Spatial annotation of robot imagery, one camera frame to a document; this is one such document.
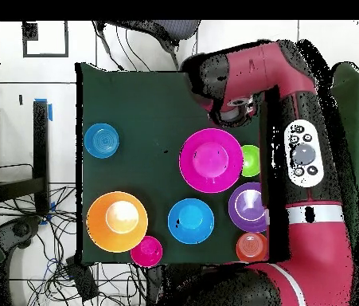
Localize small orange bowl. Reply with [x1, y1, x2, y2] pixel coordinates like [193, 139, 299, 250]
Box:
[235, 231, 269, 263]

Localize black chair base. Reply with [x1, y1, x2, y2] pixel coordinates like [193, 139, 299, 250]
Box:
[0, 215, 44, 256]

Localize large pink bowl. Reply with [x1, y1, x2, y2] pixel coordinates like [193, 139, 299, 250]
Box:
[178, 127, 244, 194]

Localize blue tape strip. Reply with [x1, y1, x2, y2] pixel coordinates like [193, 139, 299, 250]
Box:
[34, 97, 53, 123]

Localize black power strip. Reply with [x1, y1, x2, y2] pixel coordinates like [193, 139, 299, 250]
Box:
[64, 255, 100, 302]

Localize small blue bowl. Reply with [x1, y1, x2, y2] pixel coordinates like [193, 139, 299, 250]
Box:
[84, 123, 120, 159]

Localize black metal stand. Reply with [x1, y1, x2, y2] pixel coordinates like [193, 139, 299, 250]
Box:
[0, 100, 53, 214]

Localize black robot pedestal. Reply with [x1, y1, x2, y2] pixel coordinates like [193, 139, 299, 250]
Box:
[146, 263, 174, 306]

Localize grey mesh office chair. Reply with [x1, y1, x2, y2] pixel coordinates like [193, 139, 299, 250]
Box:
[92, 20, 201, 72]

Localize purple bowl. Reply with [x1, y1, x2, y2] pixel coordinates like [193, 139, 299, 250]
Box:
[228, 181, 270, 233]

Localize dark green tablecloth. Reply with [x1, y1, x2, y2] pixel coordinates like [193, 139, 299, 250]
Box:
[74, 61, 271, 265]

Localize small pink-red bowl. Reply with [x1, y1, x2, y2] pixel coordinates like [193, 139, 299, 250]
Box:
[130, 235, 164, 268]

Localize large orange bowl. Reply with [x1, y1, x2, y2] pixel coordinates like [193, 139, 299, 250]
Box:
[85, 190, 149, 253]

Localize tangle of floor cables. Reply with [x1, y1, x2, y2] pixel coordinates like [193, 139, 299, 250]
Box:
[0, 163, 148, 306]

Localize small green bowl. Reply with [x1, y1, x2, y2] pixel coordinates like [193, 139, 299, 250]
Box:
[240, 144, 261, 179]

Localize black square floor frame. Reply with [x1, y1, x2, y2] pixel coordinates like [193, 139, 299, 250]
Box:
[21, 20, 69, 59]

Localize medium blue bowl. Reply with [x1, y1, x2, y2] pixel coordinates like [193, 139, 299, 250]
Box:
[167, 198, 216, 245]

